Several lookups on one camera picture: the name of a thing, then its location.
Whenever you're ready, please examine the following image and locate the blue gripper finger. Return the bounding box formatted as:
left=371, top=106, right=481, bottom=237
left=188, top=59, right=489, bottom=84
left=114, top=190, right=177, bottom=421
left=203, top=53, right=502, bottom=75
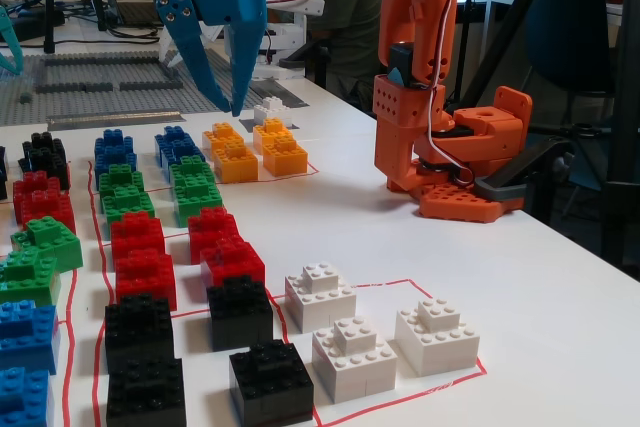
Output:
left=224, top=25, right=262, bottom=118
left=153, top=0, right=233, bottom=116

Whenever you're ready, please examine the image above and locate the white lego block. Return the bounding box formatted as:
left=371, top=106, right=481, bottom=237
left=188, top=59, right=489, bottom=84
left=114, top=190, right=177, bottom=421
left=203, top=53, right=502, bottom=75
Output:
left=394, top=296, right=481, bottom=377
left=284, top=260, right=359, bottom=333
left=311, top=315, right=399, bottom=404
left=253, top=96, right=291, bottom=124

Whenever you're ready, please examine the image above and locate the grey tape square marker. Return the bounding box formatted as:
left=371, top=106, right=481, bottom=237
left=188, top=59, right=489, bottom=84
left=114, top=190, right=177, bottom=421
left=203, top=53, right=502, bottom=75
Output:
left=238, top=116, right=300, bottom=132

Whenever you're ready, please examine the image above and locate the orange-yellow lego block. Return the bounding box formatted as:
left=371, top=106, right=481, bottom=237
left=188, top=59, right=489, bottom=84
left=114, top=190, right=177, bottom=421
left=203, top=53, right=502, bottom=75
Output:
left=261, top=136, right=309, bottom=178
left=201, top=121, right=246, bottom=151
left=213, top=141, right=260, bottom=184
left=252, top=117, right=294, bottom=146

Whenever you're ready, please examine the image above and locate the blue lego block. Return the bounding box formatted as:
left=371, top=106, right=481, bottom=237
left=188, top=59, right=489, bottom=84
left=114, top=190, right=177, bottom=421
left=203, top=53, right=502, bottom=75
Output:
left=158, top=139, right=206, bottom=173
left=94, top=127, right=135, bottom=151
left=153, top=125, right=194, bottom=148
left=94, top=144, right=139, bottom=176
left=0, top=366, right=51, bottom=427
left=0, top=299, right=61, bottom=376

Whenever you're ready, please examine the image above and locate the green lego block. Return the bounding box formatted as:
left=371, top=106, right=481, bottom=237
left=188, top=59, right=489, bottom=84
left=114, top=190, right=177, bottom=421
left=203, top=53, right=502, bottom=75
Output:
left=98, top=163, right=146, bottom=193
left=101, top=184, right=156, bottom=231
left=172, top=179, right=225, bottom=228
left=0, top=251, right=62, bottom=306
left=10, top=215, right=84, bottom=273
left=168, top=155, right=216, bottom=188

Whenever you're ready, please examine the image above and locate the red lego block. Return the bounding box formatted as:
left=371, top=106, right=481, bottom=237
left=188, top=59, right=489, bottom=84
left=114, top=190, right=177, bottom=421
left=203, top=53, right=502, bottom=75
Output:
left=19, top=190, right=77, bottom=236
left=109, top=211, right=166, bottom=261
left=114, top=248, right=177, bottom=311
left=187, top=206, right=241, bottom=264
left=199, top=236, right=266, bottom=288
left=12, top=170, right=51, bottom=226

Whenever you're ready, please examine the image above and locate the black chair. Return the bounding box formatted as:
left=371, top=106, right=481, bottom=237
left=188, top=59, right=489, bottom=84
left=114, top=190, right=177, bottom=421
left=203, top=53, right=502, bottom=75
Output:
left=277, top=39, right=334, bottom=92

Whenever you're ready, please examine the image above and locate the person in green shirt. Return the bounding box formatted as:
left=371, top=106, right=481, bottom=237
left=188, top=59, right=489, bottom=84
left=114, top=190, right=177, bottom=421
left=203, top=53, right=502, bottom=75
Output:
left=219, top=0, right=384, bottom=111

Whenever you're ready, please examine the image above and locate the grey lego baseplate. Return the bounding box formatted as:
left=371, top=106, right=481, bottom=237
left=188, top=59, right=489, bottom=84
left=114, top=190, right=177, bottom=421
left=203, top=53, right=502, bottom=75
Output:
left=0, top=49, right=309, bottom=128

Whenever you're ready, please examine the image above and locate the black box device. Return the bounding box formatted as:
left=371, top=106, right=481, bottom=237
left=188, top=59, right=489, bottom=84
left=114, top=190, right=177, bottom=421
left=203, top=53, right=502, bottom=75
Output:
left=7, top=9, right=66, bottom=41

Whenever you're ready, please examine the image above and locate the teal robot gripper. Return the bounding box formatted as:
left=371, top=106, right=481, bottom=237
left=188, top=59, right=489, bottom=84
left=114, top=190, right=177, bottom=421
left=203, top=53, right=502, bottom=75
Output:
left=0, top=2, right=25, bottom=77

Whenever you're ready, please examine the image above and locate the thin black pole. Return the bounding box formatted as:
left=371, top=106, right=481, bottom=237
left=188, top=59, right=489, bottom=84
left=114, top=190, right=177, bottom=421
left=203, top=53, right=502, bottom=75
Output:
left=457, top=0, right=477, bottom=103

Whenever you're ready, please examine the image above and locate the black table clamp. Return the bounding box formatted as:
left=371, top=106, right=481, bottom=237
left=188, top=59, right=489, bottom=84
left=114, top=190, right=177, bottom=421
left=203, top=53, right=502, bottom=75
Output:
left=472, top=136, right=574, bottom=212

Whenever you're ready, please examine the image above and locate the dark blue chair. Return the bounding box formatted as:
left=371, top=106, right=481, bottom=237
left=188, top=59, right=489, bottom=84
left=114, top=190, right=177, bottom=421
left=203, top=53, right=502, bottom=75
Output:
left=519, top=0, right=626, bottom=218

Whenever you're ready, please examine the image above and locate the grey duct tape strip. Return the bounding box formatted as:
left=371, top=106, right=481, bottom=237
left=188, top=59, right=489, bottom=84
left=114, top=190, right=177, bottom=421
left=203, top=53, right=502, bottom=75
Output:
left=242, top=75, right=310, bottom=110
left=46, top=109, right=187, bottom=133

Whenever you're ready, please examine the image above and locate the long grey brick wall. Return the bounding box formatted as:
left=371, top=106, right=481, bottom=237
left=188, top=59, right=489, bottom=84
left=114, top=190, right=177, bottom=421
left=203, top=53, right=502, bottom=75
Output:
left=44, top=53, right=161, bottom=68
left=119, top=77, right=182, bottom=93

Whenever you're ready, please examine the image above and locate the red black white servo cable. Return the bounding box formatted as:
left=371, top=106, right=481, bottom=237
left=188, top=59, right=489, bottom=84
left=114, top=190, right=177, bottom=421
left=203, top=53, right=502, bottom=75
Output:
left=424, top=0, right=476, bottom=188

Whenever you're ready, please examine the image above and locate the black camera tripod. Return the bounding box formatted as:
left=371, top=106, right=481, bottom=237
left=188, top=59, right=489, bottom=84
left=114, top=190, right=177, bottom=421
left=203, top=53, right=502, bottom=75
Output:
left=449, top=0, right=640, bottom=271

